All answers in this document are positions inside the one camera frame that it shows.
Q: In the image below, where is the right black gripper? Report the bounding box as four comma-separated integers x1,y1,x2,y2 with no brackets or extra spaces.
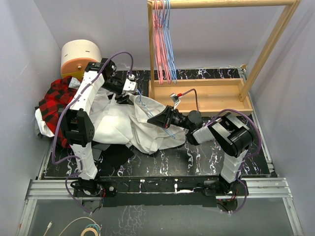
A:
147,105,192,131

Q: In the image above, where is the blue wire hanger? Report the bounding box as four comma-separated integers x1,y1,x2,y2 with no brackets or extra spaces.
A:
135,89,175,139

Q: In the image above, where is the white shirt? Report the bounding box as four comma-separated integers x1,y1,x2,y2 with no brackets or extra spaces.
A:
34,88,187,155

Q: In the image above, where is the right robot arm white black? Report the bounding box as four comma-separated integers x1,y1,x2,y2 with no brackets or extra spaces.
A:
147,106,262,195

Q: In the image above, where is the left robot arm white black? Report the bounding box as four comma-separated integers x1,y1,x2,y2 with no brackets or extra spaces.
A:
60,59,137,196

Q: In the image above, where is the red black plaid shirt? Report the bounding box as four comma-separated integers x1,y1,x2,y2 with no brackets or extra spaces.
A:
35,76,80,137

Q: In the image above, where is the wooden clothes rack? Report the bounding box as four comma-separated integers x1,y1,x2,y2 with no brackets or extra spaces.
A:
147,0,300,117

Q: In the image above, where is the pink hangers bundle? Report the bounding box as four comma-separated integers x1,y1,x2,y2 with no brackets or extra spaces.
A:
153,0,171,85

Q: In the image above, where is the black garment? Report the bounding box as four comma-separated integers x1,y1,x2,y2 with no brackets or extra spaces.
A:
97,144,134,176

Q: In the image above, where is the blue hangers bundle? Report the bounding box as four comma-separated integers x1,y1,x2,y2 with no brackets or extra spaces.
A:
163,0,177,84

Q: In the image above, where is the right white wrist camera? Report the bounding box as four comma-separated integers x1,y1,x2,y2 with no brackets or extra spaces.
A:
170,93,182,109

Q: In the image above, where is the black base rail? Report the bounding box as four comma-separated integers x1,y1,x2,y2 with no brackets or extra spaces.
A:
70,176,249,211

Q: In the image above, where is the coiled cream cable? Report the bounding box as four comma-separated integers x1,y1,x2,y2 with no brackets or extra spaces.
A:
46,217,102,236

